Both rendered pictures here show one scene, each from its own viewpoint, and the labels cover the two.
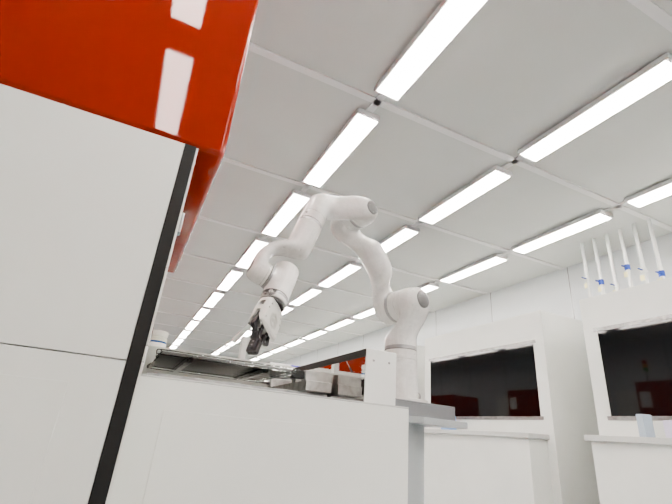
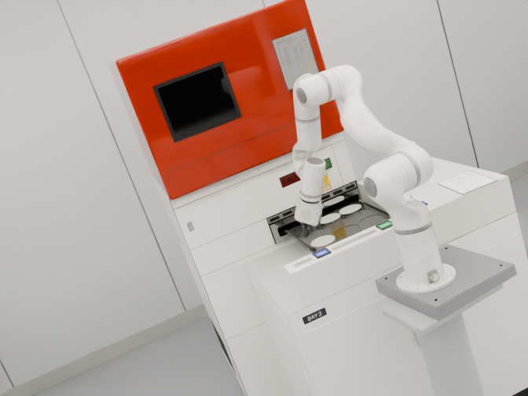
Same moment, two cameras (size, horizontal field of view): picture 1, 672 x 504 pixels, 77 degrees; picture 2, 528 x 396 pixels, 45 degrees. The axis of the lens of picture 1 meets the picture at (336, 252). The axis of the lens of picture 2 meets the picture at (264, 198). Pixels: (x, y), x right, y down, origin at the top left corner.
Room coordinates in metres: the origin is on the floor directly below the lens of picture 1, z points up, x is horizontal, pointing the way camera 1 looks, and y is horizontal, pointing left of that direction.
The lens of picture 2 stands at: (1.62, -2.18, 1.84)
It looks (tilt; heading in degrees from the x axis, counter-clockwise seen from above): 16 degrees down; 103
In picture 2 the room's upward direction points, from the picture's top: 19 degrees counter-clockwise
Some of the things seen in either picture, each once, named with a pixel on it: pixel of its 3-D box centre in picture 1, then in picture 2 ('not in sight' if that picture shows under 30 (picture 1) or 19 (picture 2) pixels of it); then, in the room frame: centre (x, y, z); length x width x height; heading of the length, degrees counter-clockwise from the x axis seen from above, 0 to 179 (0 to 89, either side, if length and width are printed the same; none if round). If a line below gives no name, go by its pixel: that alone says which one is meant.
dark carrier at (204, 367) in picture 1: (216, 368); (338, 225); (1.31, 0.32, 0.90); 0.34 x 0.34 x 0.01; 24
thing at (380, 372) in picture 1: (335, 384); (360, 256); (1.40, -0.03, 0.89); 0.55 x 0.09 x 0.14; 24
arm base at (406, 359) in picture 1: (400, 377); (419, 253); (1.60, -0.28, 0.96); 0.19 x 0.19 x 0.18
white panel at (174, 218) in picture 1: (151, 298); (271, 204); (1.04, 0.45, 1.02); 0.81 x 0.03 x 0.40; 24
